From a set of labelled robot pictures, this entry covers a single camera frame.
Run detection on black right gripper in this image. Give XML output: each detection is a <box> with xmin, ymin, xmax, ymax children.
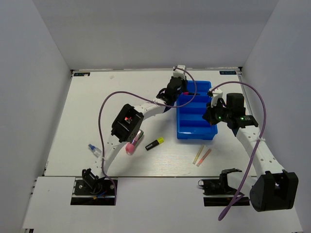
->
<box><xmin>203</xmin><ymin>99</ymin><xmax>232</xmax><ymax>126</ymax></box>

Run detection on pink cap black highlighter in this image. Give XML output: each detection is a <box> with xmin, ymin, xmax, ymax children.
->
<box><xmin>182</xmin><ymin>92</ymin><xmax>200</xmax><ymax>96</ymax></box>

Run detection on yellow thin pen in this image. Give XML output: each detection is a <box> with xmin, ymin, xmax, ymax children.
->
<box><xmin>192</xmin><ymin>145</ymin><xmax>205</xmax><ymax>165</ymax></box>

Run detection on orange thin pen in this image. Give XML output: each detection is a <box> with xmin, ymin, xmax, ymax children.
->
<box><xmin>196</xmin><ymin>149</ymin><xmax>211</xmax><ymax>167</ymax></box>

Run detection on yellow cap black highlighter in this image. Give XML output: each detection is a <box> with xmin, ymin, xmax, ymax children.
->
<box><xmin>145</xmin><ymin>137</ymin><xmax>164</xmax><ymax>151</ymax></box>

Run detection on pink crayon tube case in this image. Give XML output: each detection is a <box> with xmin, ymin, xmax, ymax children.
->
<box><xmin>125</xmin><ymin>130</ymin><xmax>144</xmax><ymax>155</ymax></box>

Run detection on clear spray bottle blue cap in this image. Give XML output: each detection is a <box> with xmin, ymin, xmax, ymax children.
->
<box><xmin>88</xmin><ymin>144</ymin><xmax>102</xmax><ymax>158</ymax></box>

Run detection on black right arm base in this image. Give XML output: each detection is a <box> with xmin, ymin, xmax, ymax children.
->
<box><xmin>198</xmin><ymin>179</ymin><xmax>236</xmax><ymax>207</ymax></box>

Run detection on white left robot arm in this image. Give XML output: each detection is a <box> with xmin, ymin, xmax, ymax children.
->
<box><xmin>82</xmin><ymin>74</ymin><xmax>188</xmax><ymax>195</ymax></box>

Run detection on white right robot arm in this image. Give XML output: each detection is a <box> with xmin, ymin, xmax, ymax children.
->
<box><xmin>202</xmin><ymin>90</ymin><xmax>298</xmax><ymax>212</ymax></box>

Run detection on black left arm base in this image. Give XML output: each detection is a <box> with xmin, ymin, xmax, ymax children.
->
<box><xmin>70</xmin><ymin>179</ymin><xmax>118</xmax><ymax>206</ymax></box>

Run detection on blue plastic compartment bin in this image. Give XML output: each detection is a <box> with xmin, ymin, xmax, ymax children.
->
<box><xmin>176</xmin><ymin>81</ymin><xmax>218</xmax><ymax>140</ymax></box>

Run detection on right corner table label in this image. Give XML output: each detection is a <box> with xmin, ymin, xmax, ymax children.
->
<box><xmin>219</xmin><ymin>70</ymin><xmax>237</xmax><ymax>75</ymax></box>

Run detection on corner table label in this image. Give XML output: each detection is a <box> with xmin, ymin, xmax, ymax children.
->
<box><xmin>219</xmin><ymin>70</ymin><xmax>237</xmax><ymax>75</ymax></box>
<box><xmin>73</xmin><ymin>72</ymin><xmax>90</xmax><ymax>77</ymax></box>

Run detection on left corner table label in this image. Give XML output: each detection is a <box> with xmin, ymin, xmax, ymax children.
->
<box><xmin>73</xmin><ymin>72</ymin><xmax>90</xmax><ymax>77</ymax></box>

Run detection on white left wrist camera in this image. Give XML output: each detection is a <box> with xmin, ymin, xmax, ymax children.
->
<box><xmin>173</xmin><ymin>65</ymin><xmax>186</xmax><ymax>80</ymax></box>

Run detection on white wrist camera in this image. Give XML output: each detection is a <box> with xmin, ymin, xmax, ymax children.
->
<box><xmin>207</xmin><ymin>88</ymin><xmax>223</xmax><ymax>108</ymax></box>
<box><xmin>173</xmin><ymin>65</ymin><xmax>186</xmax><ymax>80</ymax></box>

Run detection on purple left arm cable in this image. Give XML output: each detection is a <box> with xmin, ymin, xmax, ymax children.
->
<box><xmin>97</xmin><ymin>68</ymin><xmax>197</xmax><ymax>195</ymax></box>

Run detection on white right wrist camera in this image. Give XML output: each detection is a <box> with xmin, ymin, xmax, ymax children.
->
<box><xmin>207</xmin><ymin>88</ymin><xmax>223</xmax><ymax>108</ymax></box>

